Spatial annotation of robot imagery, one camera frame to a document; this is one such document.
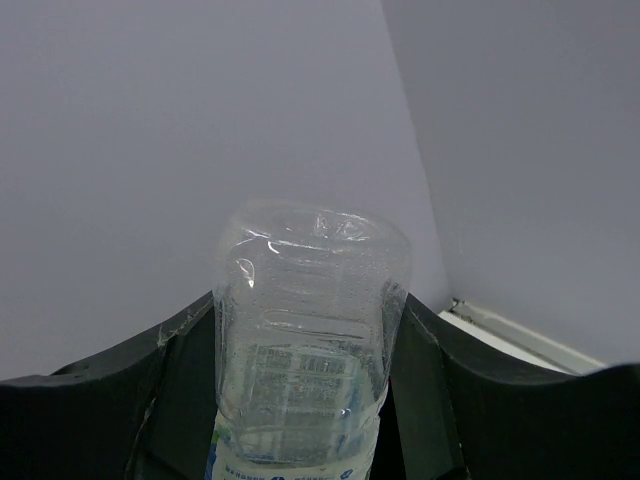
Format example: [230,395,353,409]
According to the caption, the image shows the green white label bottle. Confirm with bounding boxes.
[205,200,412,479]

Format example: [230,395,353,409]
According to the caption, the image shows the metal table edge rail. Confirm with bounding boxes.
[438,299,607,376]

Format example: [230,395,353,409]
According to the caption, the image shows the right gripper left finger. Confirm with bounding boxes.
[1,294,217,479]

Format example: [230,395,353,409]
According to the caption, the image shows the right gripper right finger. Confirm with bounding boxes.
[387,297,639,479]

